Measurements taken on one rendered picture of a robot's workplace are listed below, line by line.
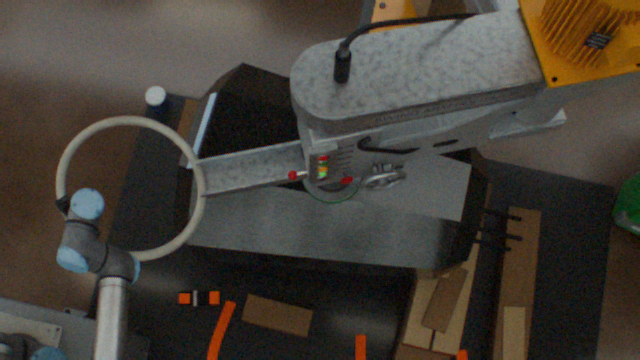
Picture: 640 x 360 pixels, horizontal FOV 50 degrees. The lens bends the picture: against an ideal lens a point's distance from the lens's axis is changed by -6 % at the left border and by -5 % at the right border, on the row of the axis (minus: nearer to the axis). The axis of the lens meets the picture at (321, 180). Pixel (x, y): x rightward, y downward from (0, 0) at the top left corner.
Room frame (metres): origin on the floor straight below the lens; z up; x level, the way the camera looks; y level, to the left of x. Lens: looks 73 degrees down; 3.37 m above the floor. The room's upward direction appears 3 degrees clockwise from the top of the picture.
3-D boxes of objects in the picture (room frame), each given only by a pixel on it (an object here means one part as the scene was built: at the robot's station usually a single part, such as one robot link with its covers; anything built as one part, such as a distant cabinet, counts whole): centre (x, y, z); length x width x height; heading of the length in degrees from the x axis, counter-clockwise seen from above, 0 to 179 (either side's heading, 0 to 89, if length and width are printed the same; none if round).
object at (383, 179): (0.69, -0.18, 1.20); 0.15 x 0.10 x 0.15; 106
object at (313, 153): (0.64, 0.00, 1.37); 0.08 x 0.03 x 0.28; 106
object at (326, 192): (0.77, -0.03, 0.87); 0.21 x 0.21 x 0.01
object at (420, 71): (0.86, -0.37, 1.62); 0.96 x 0.25 x 0.17; 106
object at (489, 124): (0.86, -0.42, 1.30); 0.74 x 0.23 x 0.49; 106
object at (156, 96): (1.34, 0.83, 0.08); 0.10 x 0.10 x 0.13
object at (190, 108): (1.25, 0.67, 0.02); 0.25 x 0.10 x 0.01; 171
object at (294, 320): (0.33, 0.16, 0.07); 0.30 x 0.12 x 0.12; 79
